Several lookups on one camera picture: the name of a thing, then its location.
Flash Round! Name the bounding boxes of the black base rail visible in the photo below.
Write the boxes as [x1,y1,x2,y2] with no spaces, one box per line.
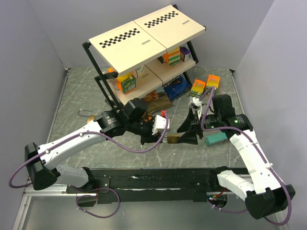
[66,168,230,204]

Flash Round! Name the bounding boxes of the brass padlock with key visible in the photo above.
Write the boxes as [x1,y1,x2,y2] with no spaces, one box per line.
[77,109,96,123]

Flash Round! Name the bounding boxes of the black frame cream shelf rack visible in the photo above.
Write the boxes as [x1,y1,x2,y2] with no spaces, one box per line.
[82,5,207,108]

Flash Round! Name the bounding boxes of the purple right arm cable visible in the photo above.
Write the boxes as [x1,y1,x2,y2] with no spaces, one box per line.
[198,86,292,226]

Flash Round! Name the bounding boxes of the orange green box left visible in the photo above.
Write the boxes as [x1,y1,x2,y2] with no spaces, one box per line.
[189,79,206,98]

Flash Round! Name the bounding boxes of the teal rectangular box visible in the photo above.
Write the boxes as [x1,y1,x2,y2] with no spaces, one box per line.
[205,132,228,147]

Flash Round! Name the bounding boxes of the white carton on shelf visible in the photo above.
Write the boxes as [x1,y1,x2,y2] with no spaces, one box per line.
[135,65,145,78]

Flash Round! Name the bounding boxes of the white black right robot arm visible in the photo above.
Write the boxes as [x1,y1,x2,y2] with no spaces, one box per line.
[177,94,295,219]

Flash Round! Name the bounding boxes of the orange bottle on shelf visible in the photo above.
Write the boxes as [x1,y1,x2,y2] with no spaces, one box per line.
[107,68,118,89]

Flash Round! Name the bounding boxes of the orange green box right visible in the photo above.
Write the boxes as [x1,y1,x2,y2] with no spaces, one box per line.
[205,75,220,96]

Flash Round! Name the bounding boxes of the brown chips bag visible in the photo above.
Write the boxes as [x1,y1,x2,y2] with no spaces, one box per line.
[142,88,172,113]

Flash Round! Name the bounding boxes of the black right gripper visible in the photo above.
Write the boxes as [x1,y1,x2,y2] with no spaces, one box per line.
[177,107,222,145]

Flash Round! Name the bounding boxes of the green yellow box on shelf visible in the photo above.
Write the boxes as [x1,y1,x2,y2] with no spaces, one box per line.
[115,72,136,94]

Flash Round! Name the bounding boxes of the purple white small box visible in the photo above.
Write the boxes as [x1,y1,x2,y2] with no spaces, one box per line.
[180,46,191,62]

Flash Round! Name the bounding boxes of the orange green box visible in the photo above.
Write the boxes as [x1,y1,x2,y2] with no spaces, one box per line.
[189,79,206,98]
[205,75,220,96]

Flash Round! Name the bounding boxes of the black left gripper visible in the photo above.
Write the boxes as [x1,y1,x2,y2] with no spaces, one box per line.
[127,118,163,145]

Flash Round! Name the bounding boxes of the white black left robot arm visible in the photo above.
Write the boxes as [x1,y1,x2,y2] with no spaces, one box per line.
[25,99,169,193]

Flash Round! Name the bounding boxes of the aluminium frame rail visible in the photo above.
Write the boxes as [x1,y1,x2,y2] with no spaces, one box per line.
[23,177,70,197]

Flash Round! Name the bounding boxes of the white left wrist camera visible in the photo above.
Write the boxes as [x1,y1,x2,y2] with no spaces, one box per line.
[152,110,170,135]

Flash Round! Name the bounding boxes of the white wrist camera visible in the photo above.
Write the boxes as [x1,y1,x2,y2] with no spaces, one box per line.
[152,110,170,135]
[189,96,202,119]

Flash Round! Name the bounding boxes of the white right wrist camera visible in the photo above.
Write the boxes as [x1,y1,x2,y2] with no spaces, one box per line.
[189,96,202,119]

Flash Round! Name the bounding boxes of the blue snack bag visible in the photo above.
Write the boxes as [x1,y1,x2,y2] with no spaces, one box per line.
[162,75,190,102]

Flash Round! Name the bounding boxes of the stacked sponges pack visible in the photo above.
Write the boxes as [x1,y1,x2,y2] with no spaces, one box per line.
[163,46,181,66]

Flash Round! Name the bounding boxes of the large brass padlock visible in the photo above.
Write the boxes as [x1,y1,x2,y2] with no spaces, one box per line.
[161,134,180,144]

